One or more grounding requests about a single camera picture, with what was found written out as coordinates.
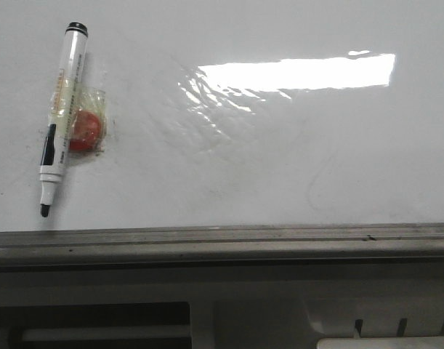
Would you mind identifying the white plastic accessory tray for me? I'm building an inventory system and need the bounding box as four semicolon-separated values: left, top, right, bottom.
0;262;444;348

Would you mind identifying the grey aluminium whiteboard frame rail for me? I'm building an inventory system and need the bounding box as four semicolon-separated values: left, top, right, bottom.
0;222;444;268

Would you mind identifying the red round magnet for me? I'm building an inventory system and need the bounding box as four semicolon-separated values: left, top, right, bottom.
69;110;102;152

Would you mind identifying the white whiteboard marker pen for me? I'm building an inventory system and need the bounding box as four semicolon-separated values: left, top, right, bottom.
39;22;89;217

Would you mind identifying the white whiteboard surface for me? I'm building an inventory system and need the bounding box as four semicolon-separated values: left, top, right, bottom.
0;1;444;231

